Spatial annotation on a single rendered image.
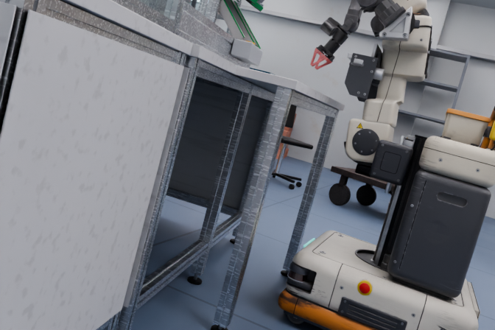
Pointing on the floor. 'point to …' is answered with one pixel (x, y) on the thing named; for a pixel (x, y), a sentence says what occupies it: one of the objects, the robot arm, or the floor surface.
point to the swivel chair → (286, 147)
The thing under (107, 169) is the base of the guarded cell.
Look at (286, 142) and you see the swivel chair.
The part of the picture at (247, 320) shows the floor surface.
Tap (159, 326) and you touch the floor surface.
